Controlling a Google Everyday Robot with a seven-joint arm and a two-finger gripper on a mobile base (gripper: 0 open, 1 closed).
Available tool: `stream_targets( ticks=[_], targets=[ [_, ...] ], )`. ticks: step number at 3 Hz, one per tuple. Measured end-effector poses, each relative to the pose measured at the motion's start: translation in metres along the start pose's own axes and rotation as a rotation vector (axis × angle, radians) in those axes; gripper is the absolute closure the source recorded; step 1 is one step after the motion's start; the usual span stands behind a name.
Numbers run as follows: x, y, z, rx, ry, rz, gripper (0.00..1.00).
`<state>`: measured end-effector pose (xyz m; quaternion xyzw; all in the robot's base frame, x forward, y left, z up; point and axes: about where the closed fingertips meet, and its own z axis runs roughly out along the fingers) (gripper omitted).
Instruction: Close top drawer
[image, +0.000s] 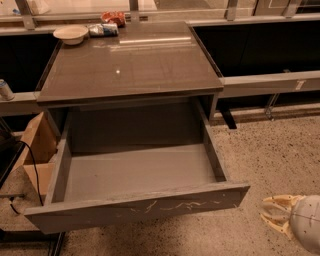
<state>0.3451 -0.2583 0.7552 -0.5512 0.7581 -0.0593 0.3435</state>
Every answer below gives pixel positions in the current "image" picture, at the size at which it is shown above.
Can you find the red snack bag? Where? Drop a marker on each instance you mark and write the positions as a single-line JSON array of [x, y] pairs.
[[115, 17]]

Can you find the cardboard box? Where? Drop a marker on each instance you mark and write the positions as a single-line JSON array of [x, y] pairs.
[[36, 161]]

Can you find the white bowl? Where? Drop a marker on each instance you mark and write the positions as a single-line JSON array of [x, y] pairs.
[[71, 34]]

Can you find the grey top drawer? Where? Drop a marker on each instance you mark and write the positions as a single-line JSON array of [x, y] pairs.
[[131, 164]]

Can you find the grey drawer cabinet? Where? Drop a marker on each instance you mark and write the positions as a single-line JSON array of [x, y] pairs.
[[146, 63]]

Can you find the white blue can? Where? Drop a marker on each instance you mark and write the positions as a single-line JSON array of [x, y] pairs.
[[5, 91]]

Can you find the black stand frame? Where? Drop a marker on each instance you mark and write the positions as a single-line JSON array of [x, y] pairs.
[[55, 240]]

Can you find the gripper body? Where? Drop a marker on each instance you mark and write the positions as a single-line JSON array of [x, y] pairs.
[[306, 220]]

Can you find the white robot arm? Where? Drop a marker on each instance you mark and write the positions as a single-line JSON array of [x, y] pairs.
[[296, 216]]

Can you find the grey metal rail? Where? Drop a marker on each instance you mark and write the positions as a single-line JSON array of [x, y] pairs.
[[240, 86]]

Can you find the silver blue snack bag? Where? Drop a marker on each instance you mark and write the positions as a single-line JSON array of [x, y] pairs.
[[103, 29]]

